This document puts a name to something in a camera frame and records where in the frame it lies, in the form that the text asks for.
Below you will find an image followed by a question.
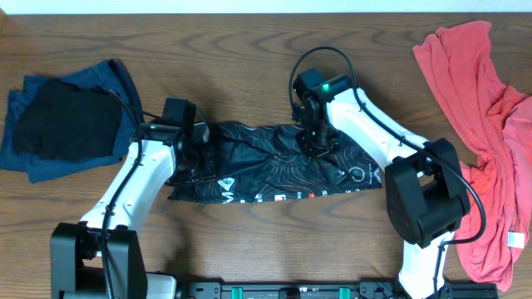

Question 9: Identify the black patterned jersey shirt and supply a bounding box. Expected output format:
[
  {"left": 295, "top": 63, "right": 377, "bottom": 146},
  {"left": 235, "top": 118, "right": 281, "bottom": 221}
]
[{"left": 167, "top": 122, "right": 382, "bottom": 203}]

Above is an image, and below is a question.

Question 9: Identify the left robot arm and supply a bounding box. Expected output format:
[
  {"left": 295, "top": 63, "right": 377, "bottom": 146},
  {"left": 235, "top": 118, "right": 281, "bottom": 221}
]
[{"left": 50, "top": 97, "right": 213, "bottom": 298}]

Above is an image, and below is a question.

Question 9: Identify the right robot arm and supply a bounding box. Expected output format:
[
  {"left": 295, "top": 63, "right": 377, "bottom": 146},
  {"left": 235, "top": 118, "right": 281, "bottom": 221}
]
[{"left": 289, "top": 68, "right": 470, "bottom": 298}]

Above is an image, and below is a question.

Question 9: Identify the folded blue garment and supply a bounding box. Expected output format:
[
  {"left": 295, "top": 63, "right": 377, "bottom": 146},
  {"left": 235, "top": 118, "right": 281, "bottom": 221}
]
[{"left": 1, "top": 59, "right": 144, "bottom": 184}]

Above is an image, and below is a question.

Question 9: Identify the folded black garment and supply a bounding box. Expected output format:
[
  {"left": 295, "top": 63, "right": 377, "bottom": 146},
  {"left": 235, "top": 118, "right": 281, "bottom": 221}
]
[{"left": 12, "top": 80, "right": 121, "bottom": 161}]

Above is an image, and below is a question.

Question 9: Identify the red t-shirt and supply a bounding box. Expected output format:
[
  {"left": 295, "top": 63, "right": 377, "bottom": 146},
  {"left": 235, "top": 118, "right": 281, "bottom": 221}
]
[{"left": 412, "top": 21, "right": 531, "bottom": 292}]

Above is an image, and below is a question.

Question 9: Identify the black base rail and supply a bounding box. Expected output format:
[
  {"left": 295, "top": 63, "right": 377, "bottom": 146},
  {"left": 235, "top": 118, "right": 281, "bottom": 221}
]
[{"left": 175, "top": 280, "right": 499, "bottom": 299}]

